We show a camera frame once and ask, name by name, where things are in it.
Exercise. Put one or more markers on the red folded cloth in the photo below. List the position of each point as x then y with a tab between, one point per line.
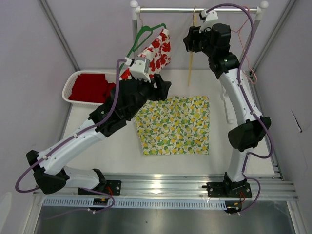
91	88

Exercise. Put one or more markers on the white clothes rack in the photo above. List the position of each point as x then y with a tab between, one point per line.
227	70

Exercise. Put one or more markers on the white perforated plastic basket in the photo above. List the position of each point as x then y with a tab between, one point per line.
66	92

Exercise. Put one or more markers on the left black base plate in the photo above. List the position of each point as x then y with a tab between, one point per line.
112	187

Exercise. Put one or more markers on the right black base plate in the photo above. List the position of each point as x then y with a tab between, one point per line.
228	190

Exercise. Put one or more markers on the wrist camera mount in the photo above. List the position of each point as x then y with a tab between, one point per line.
139	68
209	18

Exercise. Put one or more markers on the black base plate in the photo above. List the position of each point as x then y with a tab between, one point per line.
112	187
228	190

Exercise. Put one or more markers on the white slotted cable duct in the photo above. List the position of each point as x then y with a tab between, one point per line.
202	204

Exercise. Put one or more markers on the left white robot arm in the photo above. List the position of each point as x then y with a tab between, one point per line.
50	168

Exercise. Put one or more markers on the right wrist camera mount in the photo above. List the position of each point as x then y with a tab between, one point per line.
209	18

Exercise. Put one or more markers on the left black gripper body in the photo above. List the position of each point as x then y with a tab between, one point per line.
146	91

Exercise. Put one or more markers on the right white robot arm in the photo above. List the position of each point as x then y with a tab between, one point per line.
242	142

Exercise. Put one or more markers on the aluminium mounting rail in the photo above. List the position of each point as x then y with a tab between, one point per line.
162	186

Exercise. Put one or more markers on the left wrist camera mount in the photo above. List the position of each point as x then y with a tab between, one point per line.
139	68

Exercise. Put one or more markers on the green hanger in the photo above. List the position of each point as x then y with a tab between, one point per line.
142	34

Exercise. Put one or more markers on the red poppy floral skirt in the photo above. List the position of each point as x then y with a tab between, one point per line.
158	52

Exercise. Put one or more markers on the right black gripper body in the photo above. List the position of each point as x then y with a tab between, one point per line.
201	42

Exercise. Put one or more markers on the pink hanger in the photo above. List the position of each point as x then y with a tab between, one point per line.
251	76

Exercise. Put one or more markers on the lemon print cloth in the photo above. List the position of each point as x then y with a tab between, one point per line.
177	125

